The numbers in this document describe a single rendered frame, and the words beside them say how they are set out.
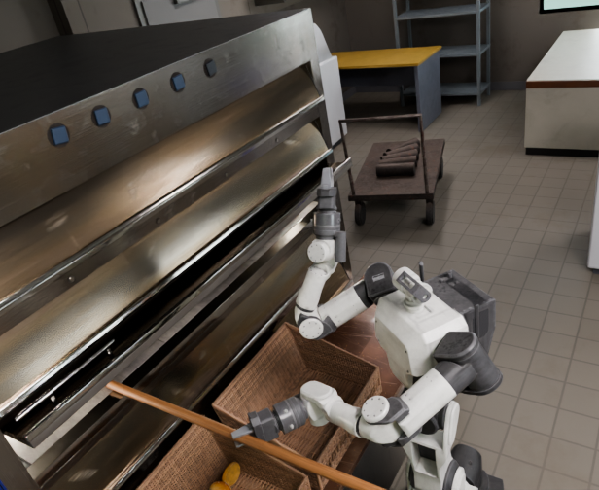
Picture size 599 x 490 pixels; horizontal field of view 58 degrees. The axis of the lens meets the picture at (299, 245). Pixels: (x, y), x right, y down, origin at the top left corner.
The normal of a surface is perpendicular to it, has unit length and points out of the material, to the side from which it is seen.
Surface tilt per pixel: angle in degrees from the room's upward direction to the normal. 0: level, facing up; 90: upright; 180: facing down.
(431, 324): 0
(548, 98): 90
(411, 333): 45
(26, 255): 70
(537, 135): 90
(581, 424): 0
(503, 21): 90
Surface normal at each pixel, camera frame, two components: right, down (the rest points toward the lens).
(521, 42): -0.51, 0.51
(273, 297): 0.72, -0.16
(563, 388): -0.18, -0.85
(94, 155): 0.83, 0.14
